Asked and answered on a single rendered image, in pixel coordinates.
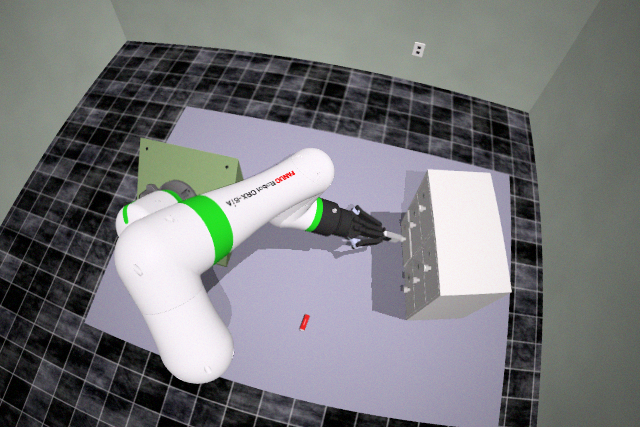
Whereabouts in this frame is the small white chest of drawers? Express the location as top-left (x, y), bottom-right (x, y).
top-left (404, 169), bottom-right (512, 321)

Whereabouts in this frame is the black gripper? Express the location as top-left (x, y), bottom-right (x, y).
top-left (332, 205), bottom-right (401, 249)

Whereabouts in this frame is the grey drawer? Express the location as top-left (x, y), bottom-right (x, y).
top-left (399, 210), bottom-right (413, 267)
top-left (412, 248), bottom-right (426, 311)
top-left (422, 232), bottom-right (439, 302)
top-left (408, 194), bottom-right (422, 256)
top-left (418, 174), bottom-right (434, 242)
top-left (403, 260), bottom-right (415, 317)

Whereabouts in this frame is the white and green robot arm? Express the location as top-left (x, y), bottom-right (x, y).
top-left (114, 148), bottom-right (340, 384)

